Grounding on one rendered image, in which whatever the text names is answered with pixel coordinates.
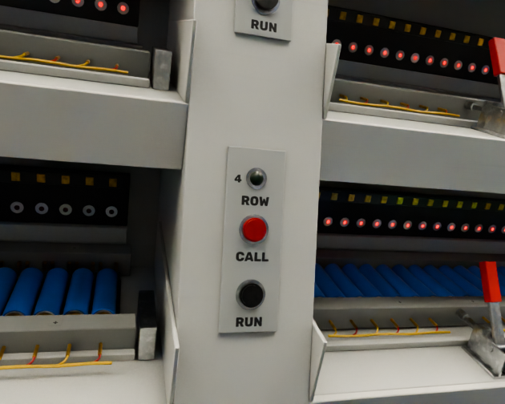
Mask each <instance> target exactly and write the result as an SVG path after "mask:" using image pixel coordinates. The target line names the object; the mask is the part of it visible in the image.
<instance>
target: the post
mask: <svg viewBox="0 0 505 404"><path fill-rule="evenodd" d="M235 7H236V0H170V4H169V19H168V22H172V21H181V20H191V19H195V20H196V21H197V26H196V41H195V49H194V57H193V65H192V80H191V88H190V96H189V103H188V119H187V127H186V136H185V144H184V158H183V167H182V169H181V170H175V169H164V168H161V169H160V195H159V210H158V221H161V225H162V231H163V237H164V247H165V252H166V258H167V263H168V274H169V280H170V285H171V291H172V301H173V306H174V312H175V318H176V328H177V333H178V339H179V345H180V353H179V360H178V367H177V375H176V388H175V394H174V402H173V404H309V381H310V364H311V347H312V330H313V298H314V281H315V264H316V247H317V214H318V197H319V180H320V164H321V131H322V114H323V98H324V81H325V48H326V31H327V14H328V0H293V22H292V38H291V42H286V41H281V40H276V39H271V38H262V37H257V36H252V35H247V34H238V33H234V23H235ZM228 146H233V147H250V148H259V149H267V150H276V151H285V184H284V200H283V217H282V233H281V264H280V281H279V297H278V314H277V331H276V332H250V333H219V316H220V286H221V270H222V255H223V239H224V209H225V193H226V177H227V162H228Z"/></svg>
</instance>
